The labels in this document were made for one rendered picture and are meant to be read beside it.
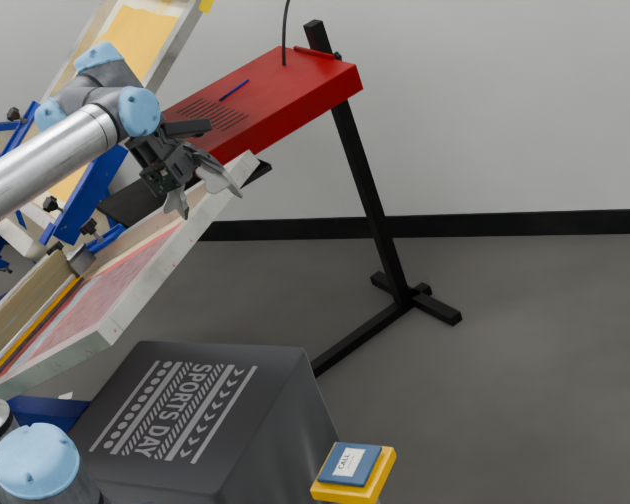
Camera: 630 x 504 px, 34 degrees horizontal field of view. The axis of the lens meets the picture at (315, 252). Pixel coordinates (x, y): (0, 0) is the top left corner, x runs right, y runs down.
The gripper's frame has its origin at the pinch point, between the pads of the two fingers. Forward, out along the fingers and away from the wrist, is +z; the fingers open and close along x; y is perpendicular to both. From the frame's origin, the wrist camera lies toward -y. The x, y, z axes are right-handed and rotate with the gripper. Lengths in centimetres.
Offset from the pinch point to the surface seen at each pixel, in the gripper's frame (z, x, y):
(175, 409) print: 41, -47, 1
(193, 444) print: 44, -37, 10
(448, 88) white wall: 65, -61, -199
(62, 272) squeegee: 7, -70, -16
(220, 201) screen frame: 3.9, -10.5, -12.4
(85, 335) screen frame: 1.9, -14.7, 29.2
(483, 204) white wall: 117, -75, -199
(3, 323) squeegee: 5, -70, 5
